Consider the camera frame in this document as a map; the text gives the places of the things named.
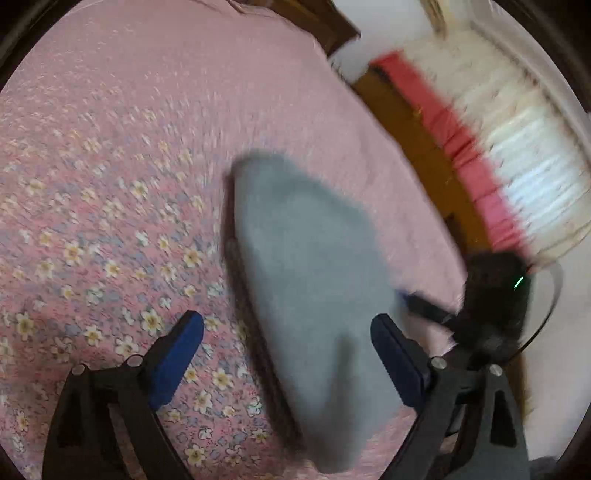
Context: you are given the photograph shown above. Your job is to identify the dark wooden headboard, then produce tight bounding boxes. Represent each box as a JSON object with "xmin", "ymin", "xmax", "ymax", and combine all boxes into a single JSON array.
[{"xmin": 231, "ymin": 0, "xmax": 361, "ymax": 56}]

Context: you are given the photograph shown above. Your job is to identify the floral curtain with red band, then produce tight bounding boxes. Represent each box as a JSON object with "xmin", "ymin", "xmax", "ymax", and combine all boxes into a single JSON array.
[{"xmin": 369, "ymin": 0, "xmax": 591, "ymax": 264}]

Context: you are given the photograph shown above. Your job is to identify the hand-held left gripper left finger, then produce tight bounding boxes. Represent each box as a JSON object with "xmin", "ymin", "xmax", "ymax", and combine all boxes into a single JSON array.
[{"xmin": 41, "ymin": 310, "xmax": 205, "ymax": 480}]

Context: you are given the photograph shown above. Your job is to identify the long wooden drawer cabinet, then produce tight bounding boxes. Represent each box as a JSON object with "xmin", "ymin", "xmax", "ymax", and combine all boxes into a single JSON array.
[{"xmin": 351, "ymin": 65, "xmax": 492, "ymax": 259}]

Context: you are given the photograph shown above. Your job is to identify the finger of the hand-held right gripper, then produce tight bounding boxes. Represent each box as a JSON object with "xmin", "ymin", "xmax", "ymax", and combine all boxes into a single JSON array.
[{"xmin": 397, "ymin": 288, "xmax": 465, "ymax": 333}]

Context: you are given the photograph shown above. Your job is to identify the pink floral bedspread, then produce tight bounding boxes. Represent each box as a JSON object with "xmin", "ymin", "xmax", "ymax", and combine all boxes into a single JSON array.
[{"xmin": 0, "ymin": 0, "xmax": 467, "ymax": 480}]

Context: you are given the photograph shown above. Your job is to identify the grey pants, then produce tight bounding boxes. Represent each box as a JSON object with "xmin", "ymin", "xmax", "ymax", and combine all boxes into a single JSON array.
[{"xmin": 224, "ymin": 150, "xmax": 421, "ymax": 475}]

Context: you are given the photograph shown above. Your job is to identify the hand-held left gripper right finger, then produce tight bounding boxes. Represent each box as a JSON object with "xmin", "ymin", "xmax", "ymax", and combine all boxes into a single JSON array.
[{"xmin": 370, "ymin": 313, "xmax": 532, "ymax": 480}]

